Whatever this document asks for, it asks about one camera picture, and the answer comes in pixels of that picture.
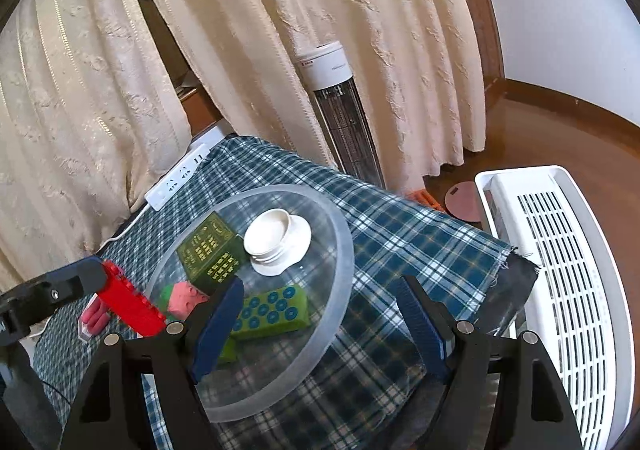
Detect large pink foam loop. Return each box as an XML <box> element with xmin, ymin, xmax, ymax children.
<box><xmin>79</xmin><ymin>295</ymin><xmax>111</xmax><ymax>337</ymax></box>

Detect red toy brick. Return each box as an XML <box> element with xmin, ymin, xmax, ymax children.
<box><xmin>98</xmin><ymin>260</ymin><xmax>166</xmax><ymax>337</ymax></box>

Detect green brick blue dots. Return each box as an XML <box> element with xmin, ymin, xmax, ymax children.
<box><xmin>231</xmin><ymin>284</ymin><xmax>310</xmax><ymax>340</ymax></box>
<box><xmin>217</xmin><ymin>337</ymin><xmax>238</xmax><ymax>366</ymax></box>

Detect pink toy brick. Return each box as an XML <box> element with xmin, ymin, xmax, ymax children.
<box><xmin>167</xmin><ymin>282</ymin><xmax>208</xmax><ymax>321</ymax></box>

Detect dark green gold-print box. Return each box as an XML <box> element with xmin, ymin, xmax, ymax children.
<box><xmin>177</xmin><ymin>213</ymin><xmax>248</xmax><ymax>295</ymax></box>

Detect white blue medicine box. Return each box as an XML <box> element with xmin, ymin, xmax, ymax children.
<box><xmin>77</xmin><ymin>294</ymin><xmax>102</xmax><ymax>343</ymax></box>

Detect green toy brick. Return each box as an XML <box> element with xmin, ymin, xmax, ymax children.
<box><xmin>156</xmin><ymin>284</ymin><xmax>174</xmax><ymax>315</ymax></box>

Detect clear plastic bowl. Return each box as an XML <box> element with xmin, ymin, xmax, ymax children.
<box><xmin>142</xmin><ymin>183</ymin><xmax>356</xmax><ymax>424</ymax></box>

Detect white slatted plastic basket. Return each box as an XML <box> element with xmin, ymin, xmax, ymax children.
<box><xmin>474</xmin><ymin>165</ymin><xmax>636</xmax><ymax>449</ymax></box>

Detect blue plaid tablecloth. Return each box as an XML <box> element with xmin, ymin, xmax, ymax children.
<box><xmin>31</xmin><ymin>133</ymin><xmax>519</xmax><ymax>450</ymax></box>

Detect round pink disc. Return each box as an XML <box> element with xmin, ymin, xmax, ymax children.
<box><xmin>445</xmin><ymin>181</ymin><xmax>480</xmax><ymax>222</ymax></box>

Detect white power strip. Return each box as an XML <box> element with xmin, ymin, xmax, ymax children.
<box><xmin>144</xmin><ymin>144</ymin><xmax>209</xmax><ymax>210</ymax></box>

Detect orange ridged mat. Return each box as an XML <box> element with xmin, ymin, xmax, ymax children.
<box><xmin>407</xmin><ymin>189</ymin><xmax>445</xmax><ymax>213</ymax></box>

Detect cream patterned curtain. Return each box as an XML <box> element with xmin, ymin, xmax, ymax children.
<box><xmin>1</xmin><ymin>0</ymin><xmax>486</xmax><ymax>289</ymax></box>

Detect white tower heater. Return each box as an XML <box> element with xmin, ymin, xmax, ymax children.
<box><xmin>296</xmin><ymin>41</ymin><xmax>385</xmax><ymax>188</ymax></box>

